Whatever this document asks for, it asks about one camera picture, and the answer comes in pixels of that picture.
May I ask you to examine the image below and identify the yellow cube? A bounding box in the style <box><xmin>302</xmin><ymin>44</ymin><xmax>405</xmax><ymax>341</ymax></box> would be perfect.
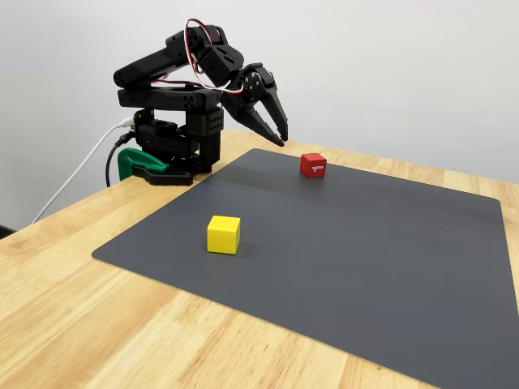
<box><xmin>207</xmin><ymin>215</ymin><xmax>242</xmax><ymax>255</ymax></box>

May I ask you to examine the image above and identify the black cable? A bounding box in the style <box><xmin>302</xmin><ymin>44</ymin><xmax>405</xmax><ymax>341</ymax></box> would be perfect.
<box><xmin>105</xmin><ymin>132</ymin><xmax>133</xmax><ymax>188</ymax></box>

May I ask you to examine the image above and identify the white cable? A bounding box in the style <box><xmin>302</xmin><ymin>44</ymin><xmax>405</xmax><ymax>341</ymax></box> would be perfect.
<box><xmin>32</xmin><ymin>117</ymin><xmax>135</xmax><ymax>224</ymax></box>

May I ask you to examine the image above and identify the green table clamp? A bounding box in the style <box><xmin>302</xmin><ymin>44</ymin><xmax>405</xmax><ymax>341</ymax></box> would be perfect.
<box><xmin>117</xmin><ymin>147</ymin><xmax>170</xmax><ymax>182</ymax></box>

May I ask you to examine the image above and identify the red white servo wire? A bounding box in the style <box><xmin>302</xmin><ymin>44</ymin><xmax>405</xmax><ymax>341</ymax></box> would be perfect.
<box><xmin>184</xmin><ymin>19</ymin><xmax>247</xmax><ymax>96</ymax></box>

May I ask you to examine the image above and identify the red cube with white numeral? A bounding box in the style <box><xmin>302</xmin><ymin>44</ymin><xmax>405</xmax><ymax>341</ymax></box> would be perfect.
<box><xmin>300</xmin><ymin>152</ymin><xmax>328</xmax><ymax>180</ymax></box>

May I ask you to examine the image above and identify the dark grey mat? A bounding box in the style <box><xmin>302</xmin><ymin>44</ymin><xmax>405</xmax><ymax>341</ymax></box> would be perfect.
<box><xmin>91</xmin><ymin>147</ymin><xmax>519</xmax><ymax>389</ymax></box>

